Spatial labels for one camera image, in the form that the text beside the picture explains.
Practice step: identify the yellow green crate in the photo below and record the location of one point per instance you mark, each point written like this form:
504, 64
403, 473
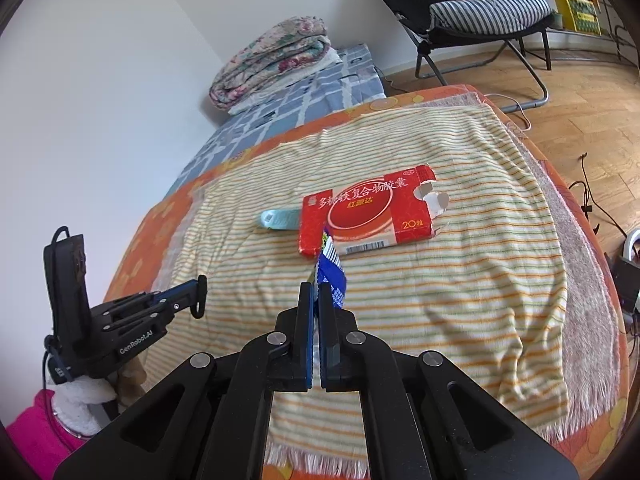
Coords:
579, 16

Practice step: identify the light blue cream tube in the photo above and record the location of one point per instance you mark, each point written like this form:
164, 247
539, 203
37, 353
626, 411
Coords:
280, 219

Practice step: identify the folded floral quilt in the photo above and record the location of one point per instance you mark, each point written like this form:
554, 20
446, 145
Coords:
292, 43

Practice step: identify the striped cushion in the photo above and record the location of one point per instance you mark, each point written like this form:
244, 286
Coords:
488, 17

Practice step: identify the blue checked bed sheet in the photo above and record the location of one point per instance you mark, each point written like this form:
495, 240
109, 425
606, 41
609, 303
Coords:
351, 82

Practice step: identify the yellow striped towel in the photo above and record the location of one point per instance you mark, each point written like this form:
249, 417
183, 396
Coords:
488, 290

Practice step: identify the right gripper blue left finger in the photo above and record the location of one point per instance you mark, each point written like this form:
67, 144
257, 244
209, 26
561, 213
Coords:
304, 334

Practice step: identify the left hand in white glove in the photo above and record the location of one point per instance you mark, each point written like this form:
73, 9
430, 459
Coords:
86, 405

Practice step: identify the orange floral bed sheet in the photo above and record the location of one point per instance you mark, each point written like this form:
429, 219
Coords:
165, 229

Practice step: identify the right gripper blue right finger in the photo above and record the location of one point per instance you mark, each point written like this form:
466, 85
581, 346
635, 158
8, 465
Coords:
328, 338

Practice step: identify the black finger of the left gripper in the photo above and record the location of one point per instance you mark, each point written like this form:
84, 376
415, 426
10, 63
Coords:
189, 295

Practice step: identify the blue yellow snack wrapper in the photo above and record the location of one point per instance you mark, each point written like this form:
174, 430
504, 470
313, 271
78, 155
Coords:
328, 269

